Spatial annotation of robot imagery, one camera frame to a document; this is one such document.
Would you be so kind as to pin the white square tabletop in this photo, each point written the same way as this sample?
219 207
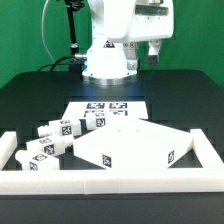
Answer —
127 144

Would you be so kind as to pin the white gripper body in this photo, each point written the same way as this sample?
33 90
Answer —
140 20

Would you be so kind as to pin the white U-shaped fence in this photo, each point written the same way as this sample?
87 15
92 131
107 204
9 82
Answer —
58 182

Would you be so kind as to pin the black camera stand pole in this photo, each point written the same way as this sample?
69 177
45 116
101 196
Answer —
73 6

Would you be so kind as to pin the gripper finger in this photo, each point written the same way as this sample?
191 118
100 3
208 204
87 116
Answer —
130 51
153 53

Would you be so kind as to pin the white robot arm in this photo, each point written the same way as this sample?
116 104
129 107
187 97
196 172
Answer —
105 61

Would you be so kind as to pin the white sheet with tags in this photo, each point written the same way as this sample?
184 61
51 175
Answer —
79 110

